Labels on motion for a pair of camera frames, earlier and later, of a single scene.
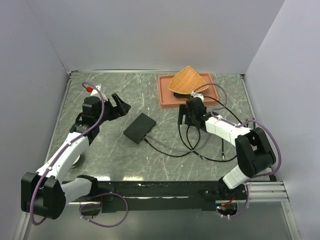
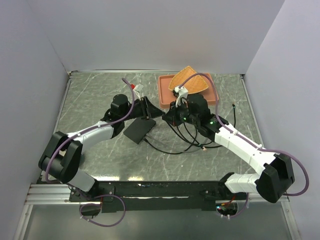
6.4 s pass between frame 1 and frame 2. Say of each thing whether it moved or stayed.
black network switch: stayed
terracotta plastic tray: stayed
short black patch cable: moved
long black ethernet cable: moved
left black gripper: moved
